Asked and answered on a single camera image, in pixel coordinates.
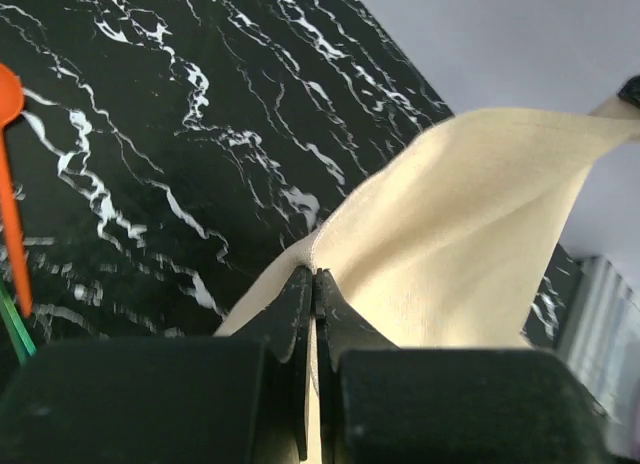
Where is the aluminium front frame rail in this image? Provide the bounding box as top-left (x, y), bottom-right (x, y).
top-left (559, 256), bottom-right (639, 426)

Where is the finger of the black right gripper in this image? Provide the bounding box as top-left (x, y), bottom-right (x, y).
top-left (617, 74), bottom-right (640, 109)

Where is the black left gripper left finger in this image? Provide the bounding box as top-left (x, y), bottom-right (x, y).
top-left (214, 267), bottom-right (313, 462)

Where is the teal plastic utensil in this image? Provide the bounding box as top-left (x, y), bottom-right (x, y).
top-left (0, 283), bottom-right (36, 365)

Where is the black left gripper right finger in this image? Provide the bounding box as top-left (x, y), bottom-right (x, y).
top-left (313, 269), bottom-right (398, 462)

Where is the black marble pattern mat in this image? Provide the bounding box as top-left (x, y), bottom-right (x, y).
top-left (0, 0), bottom-right (584, 375)

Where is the orange plastic spoon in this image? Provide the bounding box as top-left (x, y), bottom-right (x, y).
top-left (0, 64), bottom-right (33, 317)

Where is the beige cloth napkin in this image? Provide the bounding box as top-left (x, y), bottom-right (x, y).
top-left (212, 96), bottom-right (640, 464)

